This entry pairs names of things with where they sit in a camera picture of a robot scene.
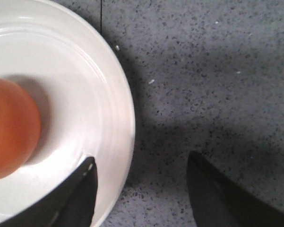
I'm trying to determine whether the white round plate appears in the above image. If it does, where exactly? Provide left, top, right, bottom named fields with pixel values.
left=0, top=0, right=135, bottom=227

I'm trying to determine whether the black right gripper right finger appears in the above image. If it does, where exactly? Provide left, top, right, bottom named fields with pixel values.
left=187, top=151, right=284, bottom=227

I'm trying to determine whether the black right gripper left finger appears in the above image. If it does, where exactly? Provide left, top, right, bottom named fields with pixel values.
left=0, top=157, right=98, bottom=227

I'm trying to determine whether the orange fruit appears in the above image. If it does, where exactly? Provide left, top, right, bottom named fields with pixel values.
left=0, top=79, right=41, bottom=179

